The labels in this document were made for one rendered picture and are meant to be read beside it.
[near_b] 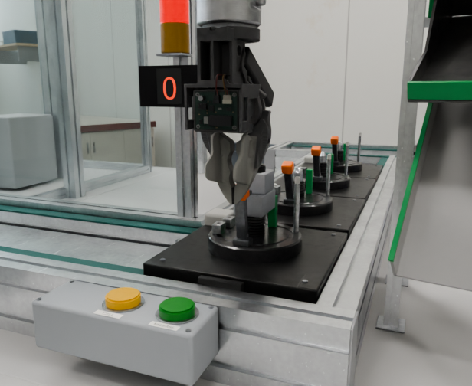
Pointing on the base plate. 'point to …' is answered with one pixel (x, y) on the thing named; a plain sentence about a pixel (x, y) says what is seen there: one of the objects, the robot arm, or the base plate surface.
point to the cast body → (261, 193)
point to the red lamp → (174, 11)
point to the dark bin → (456, 55)
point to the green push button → (177, 309)
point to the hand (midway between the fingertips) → (236, 193)
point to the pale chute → (449, 201)
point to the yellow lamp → (175, 37)
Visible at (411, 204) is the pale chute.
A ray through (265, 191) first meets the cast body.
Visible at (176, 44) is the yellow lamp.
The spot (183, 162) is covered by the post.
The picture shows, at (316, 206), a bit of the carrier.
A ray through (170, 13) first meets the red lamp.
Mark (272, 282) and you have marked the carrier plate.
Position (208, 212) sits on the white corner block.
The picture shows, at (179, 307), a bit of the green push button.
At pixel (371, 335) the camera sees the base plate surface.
